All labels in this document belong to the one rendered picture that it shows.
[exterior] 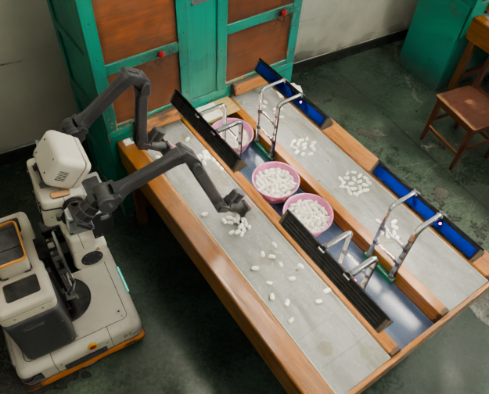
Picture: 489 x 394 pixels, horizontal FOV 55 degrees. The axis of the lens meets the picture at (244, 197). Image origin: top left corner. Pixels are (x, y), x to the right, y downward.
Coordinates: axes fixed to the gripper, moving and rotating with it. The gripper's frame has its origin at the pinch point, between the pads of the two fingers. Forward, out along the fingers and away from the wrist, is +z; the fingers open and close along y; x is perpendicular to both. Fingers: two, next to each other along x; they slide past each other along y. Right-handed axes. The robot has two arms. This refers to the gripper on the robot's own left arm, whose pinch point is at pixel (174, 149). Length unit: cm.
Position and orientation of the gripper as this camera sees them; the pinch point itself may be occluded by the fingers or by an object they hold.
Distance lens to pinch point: 265.0
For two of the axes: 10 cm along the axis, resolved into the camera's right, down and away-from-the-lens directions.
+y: -5.7, -6.5, 5.0
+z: 6.0, 0.8, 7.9
